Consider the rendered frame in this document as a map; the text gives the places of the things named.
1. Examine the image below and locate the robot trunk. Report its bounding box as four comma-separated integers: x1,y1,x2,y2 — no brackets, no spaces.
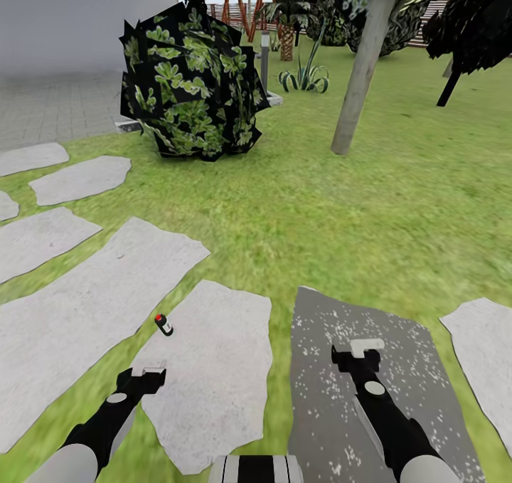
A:
208,455,304,483

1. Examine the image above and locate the pesticide atomizer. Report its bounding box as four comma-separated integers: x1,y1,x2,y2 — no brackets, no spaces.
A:
154,314,173,336

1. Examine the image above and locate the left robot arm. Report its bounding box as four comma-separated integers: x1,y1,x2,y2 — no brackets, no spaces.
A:
23,358,169,483

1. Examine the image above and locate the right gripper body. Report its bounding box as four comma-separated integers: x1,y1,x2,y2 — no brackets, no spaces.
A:
336,351,380,377

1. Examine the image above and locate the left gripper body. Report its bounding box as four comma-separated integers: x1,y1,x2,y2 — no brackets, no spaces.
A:
117,370,160,398

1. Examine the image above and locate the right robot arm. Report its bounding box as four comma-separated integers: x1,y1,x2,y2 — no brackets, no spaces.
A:
331,339,462,483

